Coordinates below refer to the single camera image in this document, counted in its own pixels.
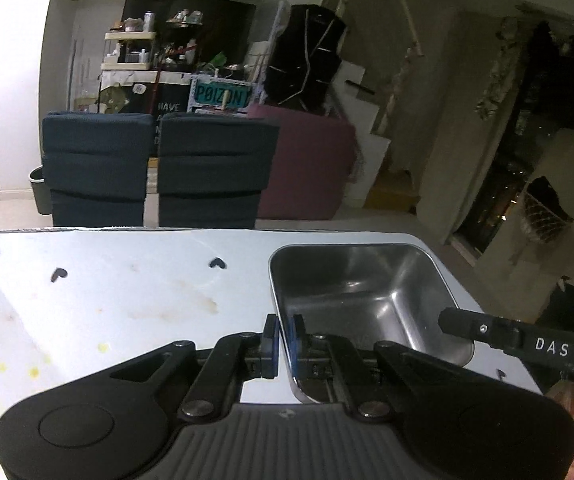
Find grey trash bin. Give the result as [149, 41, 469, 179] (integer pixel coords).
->
[28, 166, 53, 215]

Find black vest with white trim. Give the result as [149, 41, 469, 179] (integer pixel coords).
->
[264, 3, 348, 111]

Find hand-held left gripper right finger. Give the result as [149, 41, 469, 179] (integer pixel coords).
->
[288, 313, 472, 422]

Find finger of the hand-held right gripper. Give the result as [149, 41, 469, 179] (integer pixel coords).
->
[438, 308, 520, 354]

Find stair railing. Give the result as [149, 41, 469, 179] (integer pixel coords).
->
[346, 0, 424, 62]

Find white shelf cart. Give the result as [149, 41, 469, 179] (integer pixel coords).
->
[99, 29, 158, 71]

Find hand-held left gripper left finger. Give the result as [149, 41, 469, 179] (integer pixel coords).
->
[82, 313, 282, 422]

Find dark blue chair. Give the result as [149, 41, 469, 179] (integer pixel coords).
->
[40, 111, 154, 229]
[156, 111, 281, 230]

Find hanging net chair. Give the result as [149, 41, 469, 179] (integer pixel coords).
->
[521, 176, 574, 247]

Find mauve chair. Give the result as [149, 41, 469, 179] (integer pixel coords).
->
[246, 104, 357, 221]

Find white staircase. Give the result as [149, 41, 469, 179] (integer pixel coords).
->
[326, 59, 393, 207]

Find wooden step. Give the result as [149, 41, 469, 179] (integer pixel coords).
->
[364, 172, 421, 214]

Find teal sign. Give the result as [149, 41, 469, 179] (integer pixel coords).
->
[187, 73, 254, 114]

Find floral curtain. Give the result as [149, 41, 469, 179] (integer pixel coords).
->
[476, 16, 521, 122]

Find large square steel container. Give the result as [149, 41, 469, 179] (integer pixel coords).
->
[267, 242, 476, 404]

